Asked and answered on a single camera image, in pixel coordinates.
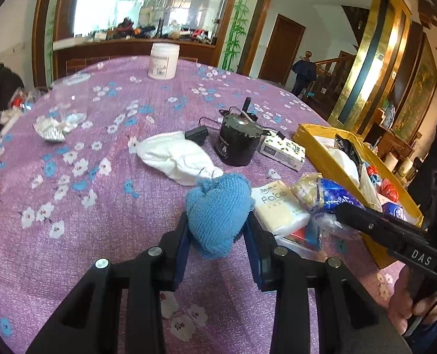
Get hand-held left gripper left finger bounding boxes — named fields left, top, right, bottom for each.
left=26, top=210, right=191, bottom=354

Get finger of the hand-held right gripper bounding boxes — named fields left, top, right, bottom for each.
left=334, top=203, right=407, bottom=257

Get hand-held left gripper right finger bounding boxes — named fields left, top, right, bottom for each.
left=242, top=212, right=413, bottom=354

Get red plastic bag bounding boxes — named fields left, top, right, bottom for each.
left=366, top=165, right=400, bottom=203

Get clear red blue packet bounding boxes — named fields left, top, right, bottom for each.
left=275, top=214, right=355, bottom=262

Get gold and blue packet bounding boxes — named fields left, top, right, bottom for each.
left=291, top=173, right=364, bottom=216

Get cream facial tissue pack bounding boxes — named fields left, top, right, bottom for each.
left=251, top=179, right=311, bottom=236

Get blue knitted cloth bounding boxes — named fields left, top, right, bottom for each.
left=185, top=173, right=255, bottom=259

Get white cloth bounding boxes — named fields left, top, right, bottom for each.
left=135, top=131, right=224, bottom=187
left=320, top=144, right=361, bottom=189

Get yellow cardboard box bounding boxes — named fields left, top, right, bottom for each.
left=293, top=123, right=425, bottom=270

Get lemon print tissue pack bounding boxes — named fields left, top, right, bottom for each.
left=259, top=129, right=307, bottom=172

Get person's right hand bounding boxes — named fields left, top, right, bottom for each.
left=387, top=265, right=437, bottom=336

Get white crumpled cloth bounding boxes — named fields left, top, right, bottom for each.
left=320, top=144, right=361, bottom=189

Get black packet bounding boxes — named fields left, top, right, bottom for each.
left=333, top=134, right=364, bottom=178

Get wooden sideboard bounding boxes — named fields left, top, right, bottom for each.
left=373, top=109, right=414, bottom=159

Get black pot with antenna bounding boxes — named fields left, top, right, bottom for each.
left=215, top=98, right=272, bottom=166

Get black power adapter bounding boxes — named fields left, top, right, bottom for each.
left=185, top=125, right=209, bottom=142

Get landscape painting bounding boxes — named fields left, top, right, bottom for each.
left=392, top=35, right=437, bottom=142

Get wooden staircase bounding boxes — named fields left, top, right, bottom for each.
left=301, top=50, right=359, bottom=111

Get golden pillar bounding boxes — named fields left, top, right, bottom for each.
left=327, top=0, right=413, bottom=137

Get silver foil wrappers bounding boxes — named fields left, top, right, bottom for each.
left=33, top=116, right=69, bottom=142

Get brown wooden door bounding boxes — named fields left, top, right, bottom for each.
left=258, top=14, right=305, bottom=85

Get clear plastic cup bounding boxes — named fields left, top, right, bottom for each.
left=51, top=73, right=92, bottom=124

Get white plastic jar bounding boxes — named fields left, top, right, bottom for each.
left=148, top=43, right=180, bottom=80

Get wooden cabinet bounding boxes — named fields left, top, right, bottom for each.
left=52, top=39, right=219, bottom=82

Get pile of masks and bags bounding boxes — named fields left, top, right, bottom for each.
left=0, top=86, right=51, bottom=135

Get clutter on wooden ledge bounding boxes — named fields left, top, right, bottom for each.
left=73, top=17, right=217, bottom=47

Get bamboo painted panel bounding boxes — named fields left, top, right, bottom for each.
left=218, top=0, right=259, bottom=72

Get etched glass partition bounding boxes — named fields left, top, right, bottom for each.
left=52, top=0, right=237, bottom=43

